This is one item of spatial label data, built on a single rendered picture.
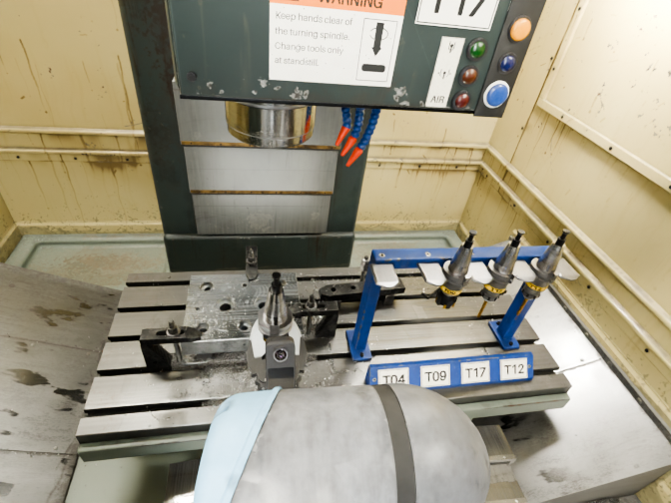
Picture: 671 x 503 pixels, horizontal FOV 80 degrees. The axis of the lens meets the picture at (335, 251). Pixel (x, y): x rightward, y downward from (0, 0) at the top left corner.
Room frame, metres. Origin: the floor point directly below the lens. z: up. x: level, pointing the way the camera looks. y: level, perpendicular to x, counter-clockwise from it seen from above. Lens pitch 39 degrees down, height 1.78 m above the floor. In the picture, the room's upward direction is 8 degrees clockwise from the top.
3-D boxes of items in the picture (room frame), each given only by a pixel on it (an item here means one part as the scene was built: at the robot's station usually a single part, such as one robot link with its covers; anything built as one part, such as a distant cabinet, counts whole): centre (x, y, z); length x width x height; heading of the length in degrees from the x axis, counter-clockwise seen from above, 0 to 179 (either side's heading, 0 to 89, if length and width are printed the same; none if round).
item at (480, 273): (0.70, -0.33, 1.21); 0.07 x 0.05 x 0.01; 15
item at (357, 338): (0.70, -0.10, 1.05); 0.10 x 0.05 x 0.30; 15
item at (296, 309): (0.71, 0.04, 0.97); 0.13 x 0.03 x 0.15; 105
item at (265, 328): (0.48, 0.09, 1.21); 0.06 x 0.06 x 0.03
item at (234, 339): (0.71, 0.22, 0.97); 0.29 x 0.23 x 0.05; 105
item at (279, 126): (0.71, 0.15, 1.53); 0.16 x 0.16 x 0.12
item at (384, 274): (0.64, -0.11, 1.21); 0.07 x 0.05 x 0.01; 15
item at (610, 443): (0.87, -0.48, 0.75); 0.89 x 0.70 x 0.26; 15
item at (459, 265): (0.68, -0.27, 1.26); 0.04 x 0.04 x 0.07
